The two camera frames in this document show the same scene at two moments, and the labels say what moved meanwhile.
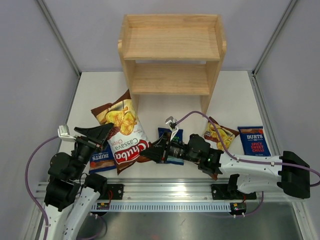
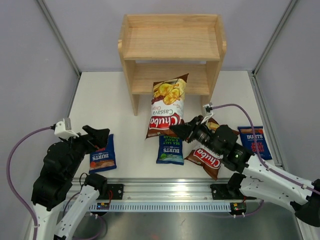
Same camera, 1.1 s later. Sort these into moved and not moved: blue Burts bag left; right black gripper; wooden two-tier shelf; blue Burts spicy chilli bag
Moved: right black gripper
Not moved: blue Burts bag left; blue Burts spicy chilli bag; wooden two-tier shelf
